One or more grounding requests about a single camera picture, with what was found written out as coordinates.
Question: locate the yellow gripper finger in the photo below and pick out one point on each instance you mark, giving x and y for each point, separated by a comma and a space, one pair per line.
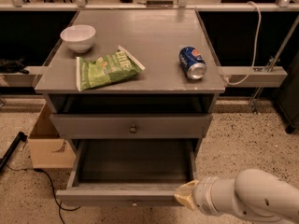
183, 194

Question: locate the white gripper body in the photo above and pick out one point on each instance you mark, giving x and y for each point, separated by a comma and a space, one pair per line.
203, 194

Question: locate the grey drawer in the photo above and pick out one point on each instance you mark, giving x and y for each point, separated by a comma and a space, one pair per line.
129, 126
129, 172

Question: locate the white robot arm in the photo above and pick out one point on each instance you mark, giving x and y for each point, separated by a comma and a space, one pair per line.
253, 195

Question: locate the grey top drawer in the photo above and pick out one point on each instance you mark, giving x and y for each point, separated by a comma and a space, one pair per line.
129, 126

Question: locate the grey wooden drawer cabinet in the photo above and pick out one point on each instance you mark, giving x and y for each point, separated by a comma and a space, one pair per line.
155, 37

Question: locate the blue soda can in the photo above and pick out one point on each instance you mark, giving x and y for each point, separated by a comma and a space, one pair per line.
192, 63

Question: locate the cardboard box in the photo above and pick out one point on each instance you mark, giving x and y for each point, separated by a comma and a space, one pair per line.
47, 149

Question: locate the green chip bag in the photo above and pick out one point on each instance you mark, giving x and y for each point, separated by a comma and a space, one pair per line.
106, 70

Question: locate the black bar on floor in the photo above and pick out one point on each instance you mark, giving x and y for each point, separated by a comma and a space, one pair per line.
20, 137

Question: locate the white ceramic bowl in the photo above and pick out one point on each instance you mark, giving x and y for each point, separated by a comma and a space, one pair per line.
79, 38

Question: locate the black object on rail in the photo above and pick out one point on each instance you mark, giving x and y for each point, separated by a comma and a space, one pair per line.
12, 66

